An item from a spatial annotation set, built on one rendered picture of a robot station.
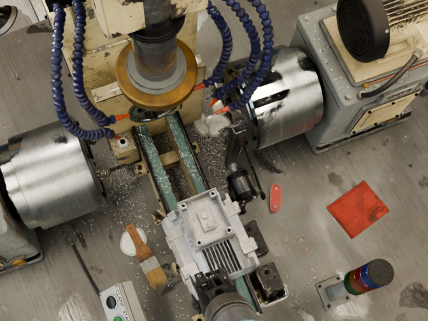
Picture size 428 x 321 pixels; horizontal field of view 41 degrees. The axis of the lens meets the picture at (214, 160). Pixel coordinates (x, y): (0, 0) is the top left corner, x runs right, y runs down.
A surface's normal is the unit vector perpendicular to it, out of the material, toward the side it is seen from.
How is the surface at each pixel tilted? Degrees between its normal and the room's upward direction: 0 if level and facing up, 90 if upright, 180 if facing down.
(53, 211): 62
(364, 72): 0
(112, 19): 90
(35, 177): 17
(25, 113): 0
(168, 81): 0
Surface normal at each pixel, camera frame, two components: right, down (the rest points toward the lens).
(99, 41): 0.38, 0.88
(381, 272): 0.05, -0.33
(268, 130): 0.36, 0.62
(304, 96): 0.26, 0.25
